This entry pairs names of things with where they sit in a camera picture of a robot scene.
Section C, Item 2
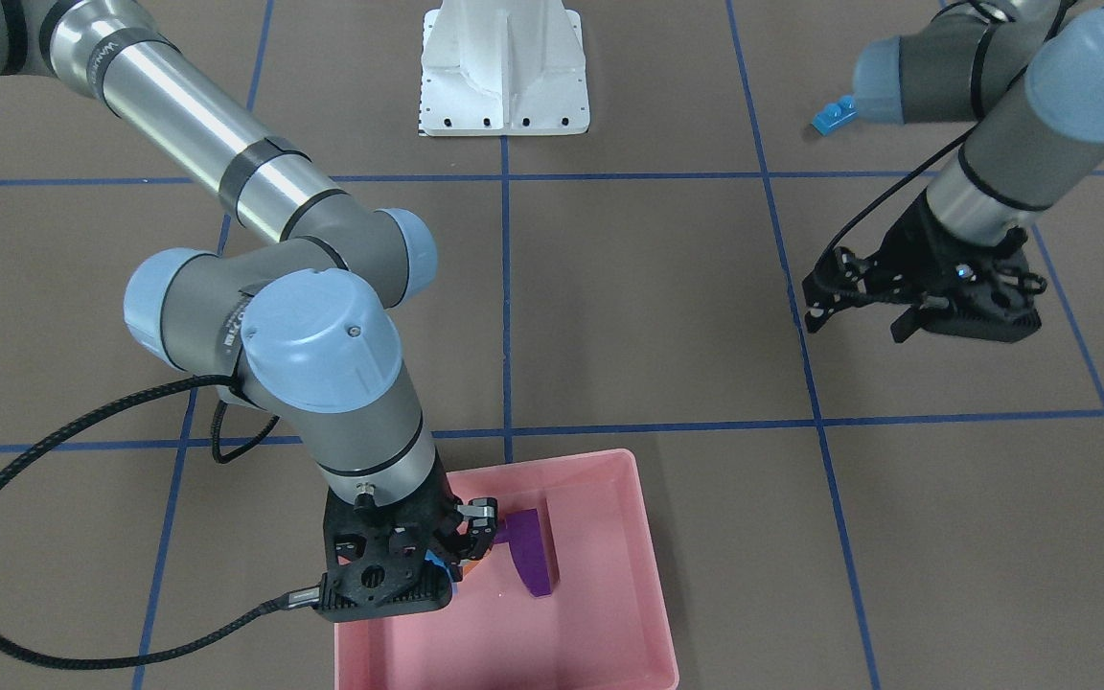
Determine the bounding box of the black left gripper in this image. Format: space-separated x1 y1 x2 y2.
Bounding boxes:
802 193 1048 342

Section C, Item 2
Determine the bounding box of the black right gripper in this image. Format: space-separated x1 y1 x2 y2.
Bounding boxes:
320 460 499 614

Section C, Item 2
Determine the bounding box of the purple block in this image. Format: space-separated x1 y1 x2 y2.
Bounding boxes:
495 508 558 598

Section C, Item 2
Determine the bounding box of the long blue block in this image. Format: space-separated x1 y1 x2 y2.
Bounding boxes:
811 93 858 137

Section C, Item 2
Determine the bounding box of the small blue block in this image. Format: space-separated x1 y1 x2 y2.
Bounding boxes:
424 550 454 578

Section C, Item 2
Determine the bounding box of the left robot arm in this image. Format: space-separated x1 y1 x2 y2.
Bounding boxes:
802 1 1104 342

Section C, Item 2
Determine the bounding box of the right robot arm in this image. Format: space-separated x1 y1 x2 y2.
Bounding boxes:
0 1 495 623

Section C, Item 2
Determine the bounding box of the pink plastic box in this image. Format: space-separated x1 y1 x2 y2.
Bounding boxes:
335 449 679 689

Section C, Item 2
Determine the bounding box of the white camera stand base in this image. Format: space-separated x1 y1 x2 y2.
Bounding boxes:
418 1 591 137

